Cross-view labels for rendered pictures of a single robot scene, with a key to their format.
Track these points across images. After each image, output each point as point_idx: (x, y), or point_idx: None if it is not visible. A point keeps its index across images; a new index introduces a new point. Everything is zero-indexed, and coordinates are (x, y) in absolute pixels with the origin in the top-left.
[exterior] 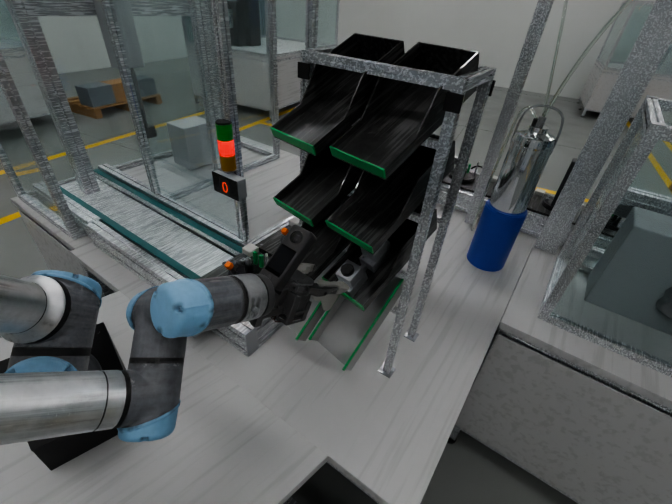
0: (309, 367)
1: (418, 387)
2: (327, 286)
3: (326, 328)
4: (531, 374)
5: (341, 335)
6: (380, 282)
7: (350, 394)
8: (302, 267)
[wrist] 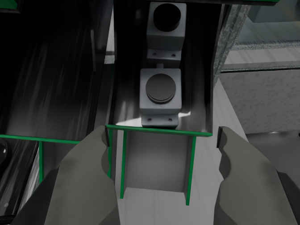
0: (124, 203)
1: (213, 147)
2: (298, 218)
3: (129, 168)
4: (234, 87)
5: (152, 165)
6: (197, 79)
7: (177, 197)
8: (92, 182)
